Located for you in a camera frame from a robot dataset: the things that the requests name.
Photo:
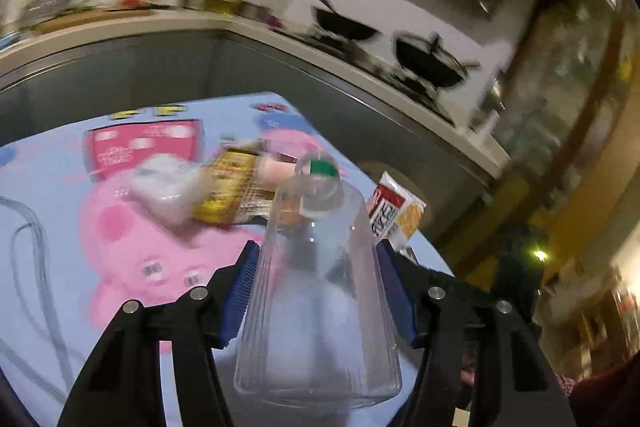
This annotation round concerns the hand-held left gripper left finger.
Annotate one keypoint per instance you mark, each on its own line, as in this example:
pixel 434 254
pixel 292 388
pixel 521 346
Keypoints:
pixel 242 294

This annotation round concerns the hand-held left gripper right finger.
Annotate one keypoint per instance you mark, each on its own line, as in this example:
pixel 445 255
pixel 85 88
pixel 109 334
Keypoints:
pixel 398 302

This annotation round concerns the clear plastic bottle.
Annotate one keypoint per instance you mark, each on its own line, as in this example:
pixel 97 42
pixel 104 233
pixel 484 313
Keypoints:
pixel 315 332

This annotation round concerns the white orange snack packet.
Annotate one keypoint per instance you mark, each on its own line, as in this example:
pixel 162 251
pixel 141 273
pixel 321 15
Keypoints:
pixel 395 212

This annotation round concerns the yellow brown snack packet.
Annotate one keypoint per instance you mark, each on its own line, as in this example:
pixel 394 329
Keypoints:
pixel 227 187

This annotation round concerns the pink shiny packet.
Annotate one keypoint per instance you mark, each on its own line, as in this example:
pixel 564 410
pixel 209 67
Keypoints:
pixel 275 172

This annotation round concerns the white wrapper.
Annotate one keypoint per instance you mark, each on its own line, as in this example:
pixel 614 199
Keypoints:
pixel 165 192

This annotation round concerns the person's dark red clothing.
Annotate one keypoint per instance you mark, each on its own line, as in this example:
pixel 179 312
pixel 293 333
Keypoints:
pixel 605 392

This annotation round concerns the dark glass door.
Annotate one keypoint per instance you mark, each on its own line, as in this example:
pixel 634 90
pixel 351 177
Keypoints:
pixel 565 72

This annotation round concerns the blue cartoon pig tablecloth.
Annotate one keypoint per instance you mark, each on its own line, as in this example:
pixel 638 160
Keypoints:
pixel 60 207

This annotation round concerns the gas stove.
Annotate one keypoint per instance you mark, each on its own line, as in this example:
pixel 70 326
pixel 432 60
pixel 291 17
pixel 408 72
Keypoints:
pixel 400 83

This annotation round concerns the black wok with lid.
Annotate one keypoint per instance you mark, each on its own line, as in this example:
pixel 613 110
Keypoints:
pixel 430 67

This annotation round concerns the grey kitchen counter cabinet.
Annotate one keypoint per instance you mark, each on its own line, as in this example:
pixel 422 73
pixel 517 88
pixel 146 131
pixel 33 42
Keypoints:
pixel 150 72

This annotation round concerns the round perforated metal plate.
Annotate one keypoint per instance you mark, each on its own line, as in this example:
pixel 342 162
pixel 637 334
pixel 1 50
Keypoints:
pixel 47 3

